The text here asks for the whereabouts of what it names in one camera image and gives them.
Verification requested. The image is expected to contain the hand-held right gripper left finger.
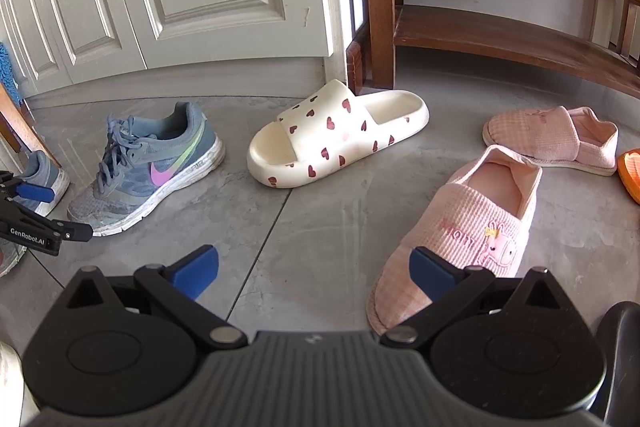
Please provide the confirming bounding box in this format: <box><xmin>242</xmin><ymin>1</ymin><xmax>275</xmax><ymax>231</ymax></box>
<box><xmin>66</xmin><ymin>245</ymin><xmax>247</xmax><ymax>350</ymax></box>

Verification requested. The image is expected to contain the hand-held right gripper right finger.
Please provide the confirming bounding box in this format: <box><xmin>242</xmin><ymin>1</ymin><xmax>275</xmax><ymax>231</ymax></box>
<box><xmin>381</xmin><ymin>247</ymin><xmax>573</xmax><ymax>350</ymax></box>

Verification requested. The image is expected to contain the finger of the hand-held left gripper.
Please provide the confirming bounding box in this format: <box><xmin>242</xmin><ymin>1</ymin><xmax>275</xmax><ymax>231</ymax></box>
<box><xmin>47</xmin><ymin>219</ymin><xmax>94</xmax><ymax>243</ymax></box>
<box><xmin>0</xmin><ymin>173</ymin><xmax>55</xmax><ymax>204</ymax></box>

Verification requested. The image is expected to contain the pink checked house slipper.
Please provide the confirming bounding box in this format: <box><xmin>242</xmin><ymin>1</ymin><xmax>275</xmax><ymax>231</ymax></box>
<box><xmin>366</xmin><ymin>144</ymin><xmax>543</xmax><ymax>336</ymax></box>
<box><xmin>482</xmin><ymin>106</ymin><xmax>620</xmax><ymax>176</ymax></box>

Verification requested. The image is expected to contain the orange textured slide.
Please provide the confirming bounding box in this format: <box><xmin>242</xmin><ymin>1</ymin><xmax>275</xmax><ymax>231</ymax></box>
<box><xmin>617</xmin><ymin>148</ymin><xmax>640</xmax><ymax>206</ymax></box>

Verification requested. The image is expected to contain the wooden shoe rack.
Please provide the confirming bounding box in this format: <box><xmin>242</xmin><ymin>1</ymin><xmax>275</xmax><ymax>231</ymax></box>
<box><xmin>345</xmin><ymin>0</ymin><xmax>640</xmax><ymax>100</ymax></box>

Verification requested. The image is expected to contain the grey sneaker with pink logo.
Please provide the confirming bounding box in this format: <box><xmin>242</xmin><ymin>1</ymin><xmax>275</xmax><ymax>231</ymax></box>
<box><xmin>66</xmin><ymin>102</ymin><xmax>227</xmax><ymax>238</ymax></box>
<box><xmin>15</xmin><ymin>150</ymin><xmax>71</xmax><ymax>218</ymax></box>

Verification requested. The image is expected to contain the wooden furniture leg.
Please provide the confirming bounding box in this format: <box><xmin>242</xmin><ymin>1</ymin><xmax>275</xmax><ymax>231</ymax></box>
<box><xmin>0</xmin><ymin>82</ymin><xmax>61</xmax><ymax>168</ymax></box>

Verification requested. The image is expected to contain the blue fuzzy cloth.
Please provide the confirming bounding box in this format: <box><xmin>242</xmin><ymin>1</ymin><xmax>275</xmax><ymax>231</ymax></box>
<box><xmin>0</xmin><ymin>42</ymin><xmax>23</xmax><ymax>105</ymax></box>

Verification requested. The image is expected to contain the white heart print slide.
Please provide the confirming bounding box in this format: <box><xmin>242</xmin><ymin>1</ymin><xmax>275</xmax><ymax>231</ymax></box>
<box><xmin>246</xmin><ymin>79</ymin><xmax>431</xmax><ymax>190</ymax></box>

